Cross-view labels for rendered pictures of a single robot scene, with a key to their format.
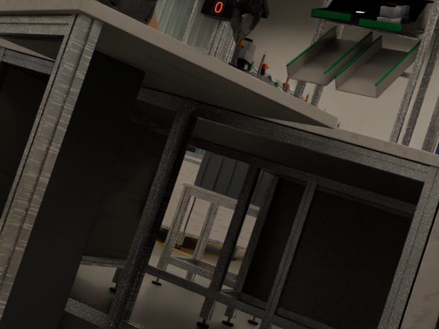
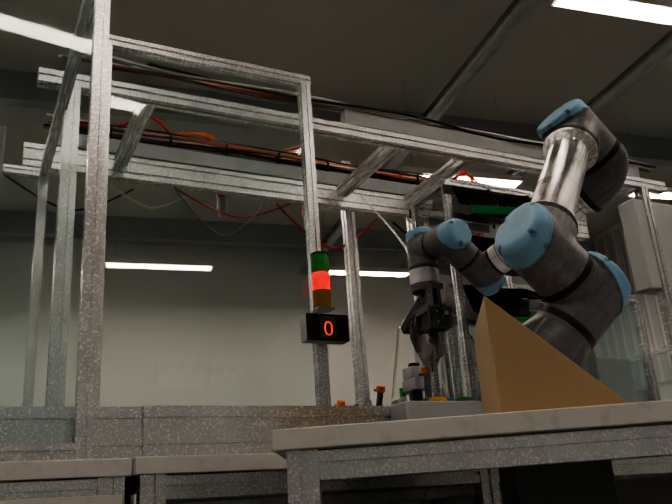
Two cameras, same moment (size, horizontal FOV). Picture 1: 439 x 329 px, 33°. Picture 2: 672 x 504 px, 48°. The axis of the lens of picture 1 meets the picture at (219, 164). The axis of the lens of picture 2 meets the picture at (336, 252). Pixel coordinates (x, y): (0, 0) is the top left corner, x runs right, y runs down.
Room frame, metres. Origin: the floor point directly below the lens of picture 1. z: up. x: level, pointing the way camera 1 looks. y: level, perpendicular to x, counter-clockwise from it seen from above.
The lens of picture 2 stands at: (1.31, 1.65, 0.73)
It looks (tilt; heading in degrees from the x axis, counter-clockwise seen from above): 20 degrees up; 308
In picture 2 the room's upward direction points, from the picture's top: 4 degrees counter-clockwise
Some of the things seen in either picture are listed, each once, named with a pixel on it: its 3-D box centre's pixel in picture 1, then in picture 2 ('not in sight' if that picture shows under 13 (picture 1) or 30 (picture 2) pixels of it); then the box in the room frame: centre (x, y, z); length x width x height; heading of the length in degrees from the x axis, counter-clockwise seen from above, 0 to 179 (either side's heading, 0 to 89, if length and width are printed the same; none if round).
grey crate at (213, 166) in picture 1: (257, 186); not in sight; (4.46, -0.25, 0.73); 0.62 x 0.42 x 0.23; 65
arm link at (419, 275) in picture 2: not in sight; (425, 279); (2.26, 0.07, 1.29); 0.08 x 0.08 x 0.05
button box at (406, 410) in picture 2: not in sight; (439, 416); (2.18, 0.20, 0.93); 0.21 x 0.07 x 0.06; 65
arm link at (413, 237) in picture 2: not in sight; (422, 250); (2.25, 0.08, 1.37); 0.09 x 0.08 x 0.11; 161
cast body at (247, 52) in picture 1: (246, 50); (413, 378); (2.35, 0.03, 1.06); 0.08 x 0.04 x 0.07; 155
